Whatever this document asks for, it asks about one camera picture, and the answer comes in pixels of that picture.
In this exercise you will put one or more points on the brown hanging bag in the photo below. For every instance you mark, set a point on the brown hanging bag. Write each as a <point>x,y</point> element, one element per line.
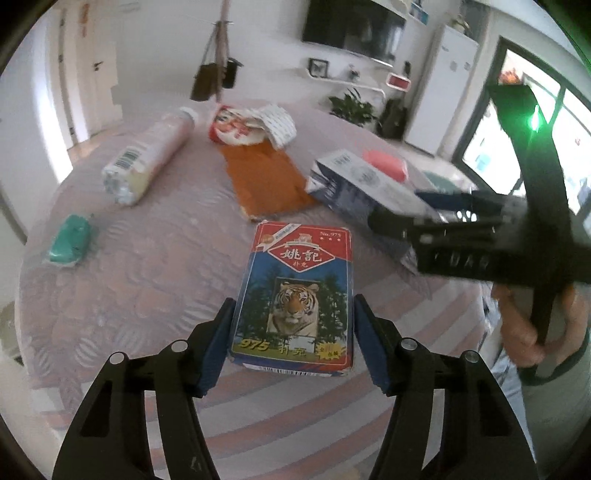
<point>204,83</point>

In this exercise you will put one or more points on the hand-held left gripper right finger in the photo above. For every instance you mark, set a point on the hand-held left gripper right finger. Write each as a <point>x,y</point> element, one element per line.
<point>376,355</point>

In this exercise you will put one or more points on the red hanging knot ornament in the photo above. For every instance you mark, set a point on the red hanging knot ornament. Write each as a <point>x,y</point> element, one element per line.
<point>510,77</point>

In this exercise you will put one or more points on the white refrigerator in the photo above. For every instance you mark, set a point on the white refrigerator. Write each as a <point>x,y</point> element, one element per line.
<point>443,87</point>

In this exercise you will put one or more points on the dark blue white carton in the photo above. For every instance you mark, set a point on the dark blue white carton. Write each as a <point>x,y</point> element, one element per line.
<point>351,184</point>

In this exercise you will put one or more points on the white interior door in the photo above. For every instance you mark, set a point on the white interior door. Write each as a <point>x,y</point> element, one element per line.
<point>99,78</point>

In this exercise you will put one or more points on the pink patterned tablecloth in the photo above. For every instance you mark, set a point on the pink patterned tablecloth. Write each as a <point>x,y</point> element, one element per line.
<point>157,286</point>

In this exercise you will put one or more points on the black flat television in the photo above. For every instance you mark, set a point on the black flat television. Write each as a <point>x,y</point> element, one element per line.
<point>351,25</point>

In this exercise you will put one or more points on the teal white wall box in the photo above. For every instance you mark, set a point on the teal white wall box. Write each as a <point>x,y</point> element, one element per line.
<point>417,10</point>

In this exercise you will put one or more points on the white patterned packet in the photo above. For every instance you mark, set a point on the white patterned packet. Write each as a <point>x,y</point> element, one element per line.
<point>279,124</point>

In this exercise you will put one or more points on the green potted plant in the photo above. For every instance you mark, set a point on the green potted plant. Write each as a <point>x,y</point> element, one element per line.
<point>353,108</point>

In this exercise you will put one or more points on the tiger print playing card box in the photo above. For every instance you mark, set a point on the tiger print playing card box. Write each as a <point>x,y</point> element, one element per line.
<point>295,286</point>

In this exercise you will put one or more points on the red white wall box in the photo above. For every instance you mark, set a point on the red white wall box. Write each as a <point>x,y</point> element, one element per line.
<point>398,81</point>

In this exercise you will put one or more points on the sliding glass door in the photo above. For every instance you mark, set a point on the sliding glass door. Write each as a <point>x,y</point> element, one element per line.
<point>489,134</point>

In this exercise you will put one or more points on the black picture frame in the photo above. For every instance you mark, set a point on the black picture frame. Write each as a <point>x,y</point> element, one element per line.
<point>318,68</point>

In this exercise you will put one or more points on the orange packet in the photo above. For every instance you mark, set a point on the orange packet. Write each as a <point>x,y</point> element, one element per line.
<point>265,180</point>

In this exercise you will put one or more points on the black hanging bag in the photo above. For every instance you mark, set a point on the black hanging bag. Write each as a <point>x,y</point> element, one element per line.
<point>230,74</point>

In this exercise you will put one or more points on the pink red packet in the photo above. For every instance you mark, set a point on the pink red packet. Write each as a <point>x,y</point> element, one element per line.
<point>385,164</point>

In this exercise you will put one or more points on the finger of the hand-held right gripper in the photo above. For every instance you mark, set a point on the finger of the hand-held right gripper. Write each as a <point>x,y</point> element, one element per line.
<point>395,224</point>
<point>443,199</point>

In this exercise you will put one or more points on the pink wooden coat rack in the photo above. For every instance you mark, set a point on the pink wooden coat rack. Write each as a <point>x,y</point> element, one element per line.
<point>225,41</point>

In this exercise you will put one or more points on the dark acoustic guitar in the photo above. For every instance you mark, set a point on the dark acoustic guitar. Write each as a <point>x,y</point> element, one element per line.
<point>392,117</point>

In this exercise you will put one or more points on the white curved wall shelf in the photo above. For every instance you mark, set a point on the white curved wall shelf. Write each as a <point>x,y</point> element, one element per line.
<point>341,83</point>

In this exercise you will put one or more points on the small potted shelf ornament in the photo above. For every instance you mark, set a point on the small potted shelf ornament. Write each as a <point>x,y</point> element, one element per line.
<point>353,73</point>

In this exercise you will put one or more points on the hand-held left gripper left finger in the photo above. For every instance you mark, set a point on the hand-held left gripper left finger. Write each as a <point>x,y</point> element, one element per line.
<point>210,355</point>

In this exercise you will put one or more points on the red white snack bag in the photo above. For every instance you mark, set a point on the red white snack bag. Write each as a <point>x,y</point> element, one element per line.
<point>228,127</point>

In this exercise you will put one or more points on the person's right hand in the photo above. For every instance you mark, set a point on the person's right hand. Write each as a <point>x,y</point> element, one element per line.
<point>517,332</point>

